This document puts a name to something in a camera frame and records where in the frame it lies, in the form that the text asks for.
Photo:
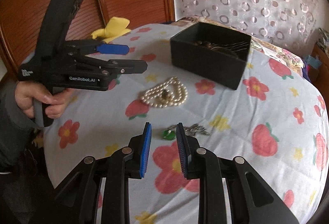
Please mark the ornate metal bangle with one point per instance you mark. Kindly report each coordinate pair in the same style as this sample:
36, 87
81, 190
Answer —
216, 48

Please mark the wooden side cabinet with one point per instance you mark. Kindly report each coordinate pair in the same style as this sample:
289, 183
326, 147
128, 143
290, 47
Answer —
318, 70

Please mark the black square jewelry box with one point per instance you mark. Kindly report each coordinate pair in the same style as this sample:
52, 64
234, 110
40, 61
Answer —
218, 67

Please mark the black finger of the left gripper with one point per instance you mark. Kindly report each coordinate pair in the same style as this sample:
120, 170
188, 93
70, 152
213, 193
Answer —
123, 66

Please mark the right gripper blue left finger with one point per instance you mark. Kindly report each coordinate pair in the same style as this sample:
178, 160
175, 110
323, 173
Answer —
145, 148

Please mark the gold rings cluster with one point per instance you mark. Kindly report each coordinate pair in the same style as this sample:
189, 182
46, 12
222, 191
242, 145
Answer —
166, 95

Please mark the blue cloth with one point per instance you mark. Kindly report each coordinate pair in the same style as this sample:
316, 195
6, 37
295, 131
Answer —
313, 61

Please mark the yellow plush toy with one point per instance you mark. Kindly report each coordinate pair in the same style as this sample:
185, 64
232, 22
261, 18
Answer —
116, 27

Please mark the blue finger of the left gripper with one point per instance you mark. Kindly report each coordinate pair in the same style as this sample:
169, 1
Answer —
108, 48

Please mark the strawberry flower print bedsheet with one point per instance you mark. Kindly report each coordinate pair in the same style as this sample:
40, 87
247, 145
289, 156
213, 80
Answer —
275, 119

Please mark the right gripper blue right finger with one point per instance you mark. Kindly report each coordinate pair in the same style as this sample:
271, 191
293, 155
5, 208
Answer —
183, 150

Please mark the person's left hand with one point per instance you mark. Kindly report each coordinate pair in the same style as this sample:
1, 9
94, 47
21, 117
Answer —
28, 92

